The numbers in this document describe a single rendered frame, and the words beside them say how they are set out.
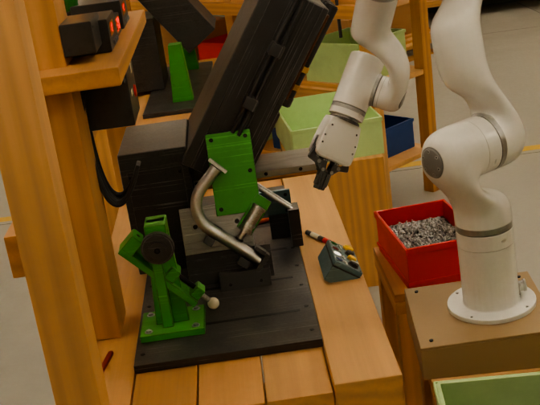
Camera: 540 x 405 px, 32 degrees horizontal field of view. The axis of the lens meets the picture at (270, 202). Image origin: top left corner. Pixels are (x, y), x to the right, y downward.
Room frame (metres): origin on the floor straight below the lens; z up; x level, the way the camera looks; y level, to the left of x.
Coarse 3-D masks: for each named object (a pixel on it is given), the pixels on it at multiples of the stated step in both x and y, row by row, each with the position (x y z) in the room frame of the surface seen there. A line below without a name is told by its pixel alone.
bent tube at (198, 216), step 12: (216, 168) 2.28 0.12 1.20; (204, 180) 2.28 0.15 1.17; (192, 192) 2.28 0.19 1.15; (204, 192) 2.27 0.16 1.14; (192, 204) 2.26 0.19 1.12; (204, 216) 2.26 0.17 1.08; (204, 228) 2.25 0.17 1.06; (216, 228) 2.25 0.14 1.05; (228, 240) 2.24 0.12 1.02; (240, 252) 2.23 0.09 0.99; (252, 252) 2.23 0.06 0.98
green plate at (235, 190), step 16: (208, 144) 2.33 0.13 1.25; (224, 144) 2.33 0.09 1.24; (240, 144) 2.33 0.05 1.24; (224, 160) 2.32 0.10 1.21; (240, 160) 2.32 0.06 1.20; (224, 176) 2.31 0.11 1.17; (240, 176) 2.31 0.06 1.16; (224, 192) 2.30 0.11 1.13; (240, 192) 2.30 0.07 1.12; (256, 192) 2.30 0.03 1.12; (224, 208) 2.29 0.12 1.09; (240, 208) 2.29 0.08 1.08
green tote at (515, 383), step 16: (448, 384) 1.52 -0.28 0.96; (464, 384) 1.52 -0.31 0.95; (480, 384) 1.52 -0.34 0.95; (496, 384) 1.52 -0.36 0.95; (512, 384) 1.51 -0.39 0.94; (528, 384) 1.51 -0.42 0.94; (448, 400) 1.52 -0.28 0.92; (464, 400) 1.52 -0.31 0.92; (480, 400) 1.52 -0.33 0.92; (496, 400) 1.52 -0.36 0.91; (512, 400) 1.51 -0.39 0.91; (528, 400) 1.51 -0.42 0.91
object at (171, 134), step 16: (128, 128) 2.66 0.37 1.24; (144, 128) 2.63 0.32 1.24; (160, 128) 2.61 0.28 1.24; (176, 128) 2.58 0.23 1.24; (128, 144) 2.48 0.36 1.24; (144, 144) 2.46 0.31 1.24; (160, 144) 2.43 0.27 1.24; (176, 144) 2.41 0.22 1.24; (128, 160) 2.38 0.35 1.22; (144, 160) 2.38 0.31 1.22; (160, 160) 2.38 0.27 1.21; (176, 160) 2.38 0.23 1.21; (128, 176) 2.38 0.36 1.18; (144, 176) 2.38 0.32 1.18; (160, 176) 2.38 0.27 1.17; (176, 176) 2.38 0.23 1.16; (192, 176) 2.41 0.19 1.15; (144, 192) 2.38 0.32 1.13; (160, 192) 2.38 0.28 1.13; (176, 192) 2.38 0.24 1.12; (128, 208) 2.38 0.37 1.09; (144, 208) 2.38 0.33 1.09; (160, 208) 2.38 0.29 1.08; (176, 208) 2.38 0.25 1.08; (176, 224) 2.38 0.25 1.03; (176, 240) 2.38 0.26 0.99; (176, 256) 2.38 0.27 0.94; (144, 272) 2.38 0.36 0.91
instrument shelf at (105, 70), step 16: (144, 16) 2.82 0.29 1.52; (128, 32) 2.44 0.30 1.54; (128, 48) 2.23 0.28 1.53; (80, 64) 2.06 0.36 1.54; (96, 64) 2.03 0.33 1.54; (112, 64) 2.00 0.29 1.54; (128, 64) 2.17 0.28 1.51; (48, 80) 1.97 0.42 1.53; (64, 80) 1.97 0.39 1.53; (80, 80) 1.97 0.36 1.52; (96, 80) 1.97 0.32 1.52; (112, 80) 1.97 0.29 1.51
